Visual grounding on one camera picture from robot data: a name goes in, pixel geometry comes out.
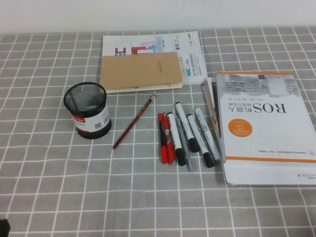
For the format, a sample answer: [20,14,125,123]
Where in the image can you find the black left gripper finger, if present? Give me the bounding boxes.
[0,218,11,237]

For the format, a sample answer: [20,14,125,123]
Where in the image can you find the white marker with black caps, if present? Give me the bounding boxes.
[174,101,201,154]
[166,112,187,167]
[186,113,215,169]

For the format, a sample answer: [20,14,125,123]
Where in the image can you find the black mesh pen holder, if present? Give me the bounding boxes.
[63,81,113,139]

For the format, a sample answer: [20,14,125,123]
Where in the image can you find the red marker pen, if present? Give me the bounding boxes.
[162,115,177,166]

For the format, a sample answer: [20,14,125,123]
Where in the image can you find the grey transparent pen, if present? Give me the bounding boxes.
[175,118,194,172]

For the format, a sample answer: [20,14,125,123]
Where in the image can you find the grey checked tablecloth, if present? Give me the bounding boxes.
[0,26,316,237]

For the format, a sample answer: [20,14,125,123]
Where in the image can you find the red striped wooden pencil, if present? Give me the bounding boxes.
[112,94,157,150]

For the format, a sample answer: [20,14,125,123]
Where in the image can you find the brown kraft notebook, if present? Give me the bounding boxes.
[99,51,184,94]

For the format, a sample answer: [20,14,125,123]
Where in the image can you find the silver paint marker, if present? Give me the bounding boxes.
[195,108,222,162]

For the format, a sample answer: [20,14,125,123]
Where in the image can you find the white printed brochure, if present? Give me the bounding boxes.
[102,30,208,86]

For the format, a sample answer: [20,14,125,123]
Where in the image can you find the book with red picture cover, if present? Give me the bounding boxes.
[200,76,224,139]

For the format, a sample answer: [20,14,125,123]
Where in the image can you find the white AgileX booklet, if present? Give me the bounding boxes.
[222,158,316,186]

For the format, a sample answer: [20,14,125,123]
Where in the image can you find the white ROS robotics book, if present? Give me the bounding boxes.
[216,71,316,164]

